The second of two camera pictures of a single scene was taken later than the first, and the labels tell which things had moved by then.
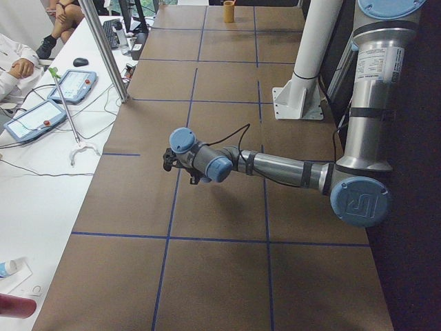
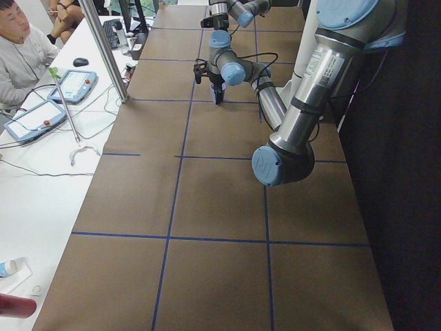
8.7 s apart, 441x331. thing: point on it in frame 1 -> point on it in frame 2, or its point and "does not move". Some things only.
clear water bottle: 120,31 does not move
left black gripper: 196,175 -> 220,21
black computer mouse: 80,62 does not move
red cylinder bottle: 16,307 does not move
